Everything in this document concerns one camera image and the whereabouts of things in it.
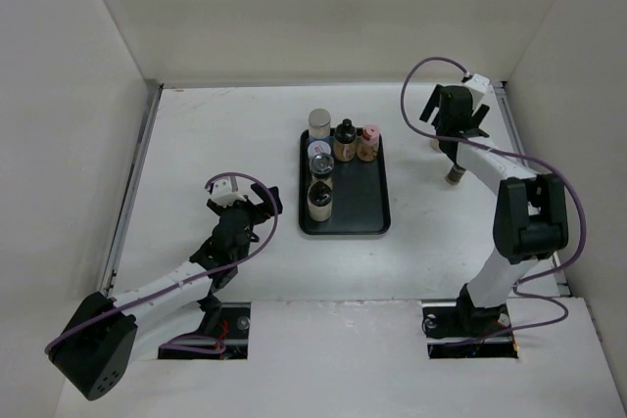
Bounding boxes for black lid white powder jar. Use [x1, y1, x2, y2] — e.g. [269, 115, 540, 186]
[307, 181, 333, 222]

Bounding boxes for black top grinder bottle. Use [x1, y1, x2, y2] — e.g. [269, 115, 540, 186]
[309, 153, 335, 182]

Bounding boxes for pink lid glass jar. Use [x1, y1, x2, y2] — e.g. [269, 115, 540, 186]
[357, 124, 380, 163]

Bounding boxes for tall jar white beads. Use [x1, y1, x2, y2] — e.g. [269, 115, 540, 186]
[308, 108, 331, 142]

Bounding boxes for black knob lid spice jar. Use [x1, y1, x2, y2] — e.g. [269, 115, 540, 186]
[333, 118, 358, 163]

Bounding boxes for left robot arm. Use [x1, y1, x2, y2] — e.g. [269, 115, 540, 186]
[45, 172, 283, 401]

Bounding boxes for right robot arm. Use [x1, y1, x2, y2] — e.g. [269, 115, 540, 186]
[420, 83, 569, 336]

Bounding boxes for dark brown spice bottle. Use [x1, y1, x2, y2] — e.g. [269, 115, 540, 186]
[445, 164, 465, 186]

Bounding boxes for black rectangular tray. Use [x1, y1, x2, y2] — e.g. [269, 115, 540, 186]
[298, 130, 391, 237]

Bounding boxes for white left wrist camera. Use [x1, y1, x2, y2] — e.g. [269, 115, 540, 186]
[205, 176, 246, 208]

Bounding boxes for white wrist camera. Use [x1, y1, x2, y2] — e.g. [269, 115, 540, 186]
[461, 73, 490, 108]
[205, 176, 246, 208]

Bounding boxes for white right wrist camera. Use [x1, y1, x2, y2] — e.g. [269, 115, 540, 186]
[461, 73, 490, 108]

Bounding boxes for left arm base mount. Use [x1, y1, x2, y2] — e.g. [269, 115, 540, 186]
[157, 296, 252, 360]

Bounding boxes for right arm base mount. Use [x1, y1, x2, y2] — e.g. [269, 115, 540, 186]
[421, 302, 518, 359]

